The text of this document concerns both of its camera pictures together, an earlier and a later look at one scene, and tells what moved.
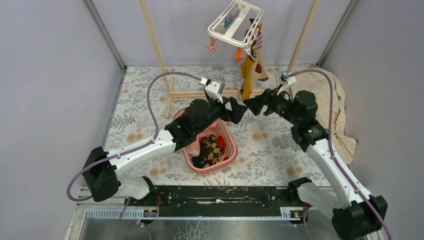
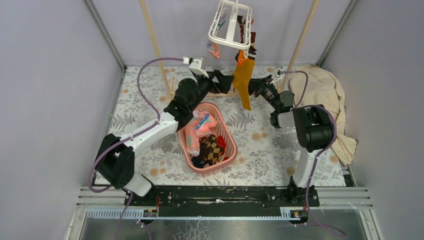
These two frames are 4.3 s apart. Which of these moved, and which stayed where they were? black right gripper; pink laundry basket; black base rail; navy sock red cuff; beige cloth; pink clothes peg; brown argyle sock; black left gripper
Moved: black left gripper; pink clothes peg; black right gripper
Stayed: beige cloth; brown argyle sock; black base rail; navy sock red cuff; pink laundry basket
